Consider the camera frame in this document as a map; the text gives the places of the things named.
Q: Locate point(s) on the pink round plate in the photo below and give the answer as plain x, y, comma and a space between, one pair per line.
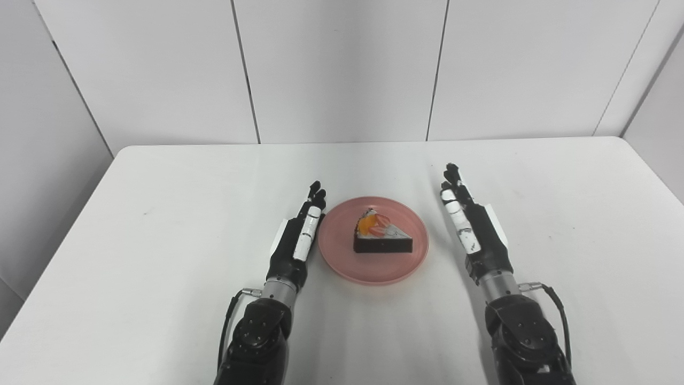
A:
374, 240

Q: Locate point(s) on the chocolate cake slice with fruit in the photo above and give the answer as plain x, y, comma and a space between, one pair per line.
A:
380, 235

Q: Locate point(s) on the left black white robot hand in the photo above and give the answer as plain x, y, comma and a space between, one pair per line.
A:
299, 246

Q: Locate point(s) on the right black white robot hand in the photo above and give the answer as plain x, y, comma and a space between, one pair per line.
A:
475, 235

